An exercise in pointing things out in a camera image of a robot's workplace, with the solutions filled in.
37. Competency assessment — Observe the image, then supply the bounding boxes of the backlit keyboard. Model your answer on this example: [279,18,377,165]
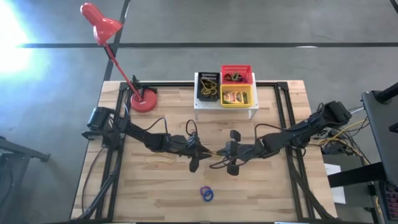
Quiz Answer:
[381,182,398,222]

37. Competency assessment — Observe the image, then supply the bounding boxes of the red plastic basket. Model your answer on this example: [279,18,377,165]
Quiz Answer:
[221,64,253,85]

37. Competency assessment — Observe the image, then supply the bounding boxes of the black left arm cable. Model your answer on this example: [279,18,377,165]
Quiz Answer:
[145,116,199,141]

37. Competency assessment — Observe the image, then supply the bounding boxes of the black cable bundle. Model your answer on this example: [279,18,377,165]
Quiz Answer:
[290,155,330,220]
[77,146,124,220]

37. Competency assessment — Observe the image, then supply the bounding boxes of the white perforated metal shelf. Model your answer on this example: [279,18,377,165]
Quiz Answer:
[193,72,259,121]

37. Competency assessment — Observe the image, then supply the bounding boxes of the dark grey monitor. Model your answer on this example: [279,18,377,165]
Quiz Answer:
[361,82,398,187]

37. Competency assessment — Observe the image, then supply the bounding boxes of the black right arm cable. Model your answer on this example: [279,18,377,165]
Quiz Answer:
[254,123,284,142]

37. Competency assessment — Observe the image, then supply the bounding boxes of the thin brown cable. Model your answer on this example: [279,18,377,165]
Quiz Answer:
[81,147,105,214]

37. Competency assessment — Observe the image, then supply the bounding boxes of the red desk lamp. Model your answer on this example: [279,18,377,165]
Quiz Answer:
[80,2,159,113]

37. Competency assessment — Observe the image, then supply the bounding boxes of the yellow plastic basket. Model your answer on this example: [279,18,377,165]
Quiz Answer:
[220,83,254,109]

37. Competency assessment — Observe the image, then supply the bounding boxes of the white paper sheet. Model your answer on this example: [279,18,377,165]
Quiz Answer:
[324,163,346,205]

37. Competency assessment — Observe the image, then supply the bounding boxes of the grey metal stand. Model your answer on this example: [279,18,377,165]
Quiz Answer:
[0,136,51,224]

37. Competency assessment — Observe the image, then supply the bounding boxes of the tangle of loose cables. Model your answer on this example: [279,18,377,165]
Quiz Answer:
[317,116,374,166]

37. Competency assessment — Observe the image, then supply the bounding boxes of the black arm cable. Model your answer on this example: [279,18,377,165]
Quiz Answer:
[254,123,284,142]
[145,116,199,141]

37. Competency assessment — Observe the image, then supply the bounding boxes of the black aluminium table frame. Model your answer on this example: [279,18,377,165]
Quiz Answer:
[76,80,338,222]

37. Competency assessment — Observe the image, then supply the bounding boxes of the black plastic basket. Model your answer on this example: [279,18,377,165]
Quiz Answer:
[196,72,221,103]

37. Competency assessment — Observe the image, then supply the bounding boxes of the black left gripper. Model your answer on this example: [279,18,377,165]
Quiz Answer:
[178,133,215,174]

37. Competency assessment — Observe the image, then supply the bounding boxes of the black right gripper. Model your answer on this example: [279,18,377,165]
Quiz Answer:
[217,130,262,177]

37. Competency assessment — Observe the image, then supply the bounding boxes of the black flat bar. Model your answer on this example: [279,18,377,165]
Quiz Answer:
[327,161,387,189]

